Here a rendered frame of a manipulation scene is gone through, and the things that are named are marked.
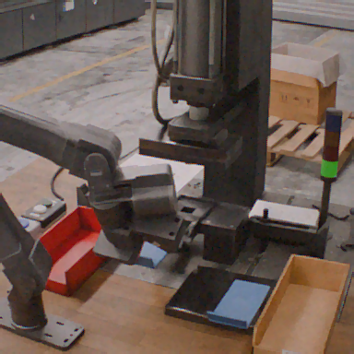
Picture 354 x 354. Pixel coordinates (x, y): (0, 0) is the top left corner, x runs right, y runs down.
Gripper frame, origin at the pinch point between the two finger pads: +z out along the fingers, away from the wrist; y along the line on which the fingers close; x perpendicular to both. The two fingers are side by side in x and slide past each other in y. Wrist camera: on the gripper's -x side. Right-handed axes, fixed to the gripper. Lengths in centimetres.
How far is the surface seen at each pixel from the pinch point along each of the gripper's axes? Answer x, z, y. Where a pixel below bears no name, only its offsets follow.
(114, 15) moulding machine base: 371, 464, 590
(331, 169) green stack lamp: -28.8, 12.6, 36.1
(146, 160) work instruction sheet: 25, 43, 49
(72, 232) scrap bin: 22.5, 17.8, 10.0
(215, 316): -16.7, 3.1, -5.9
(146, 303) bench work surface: -2.3, 9.3, -4.5
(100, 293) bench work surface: 7.0, 9.4, -5.1
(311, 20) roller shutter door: 97, 571, 765
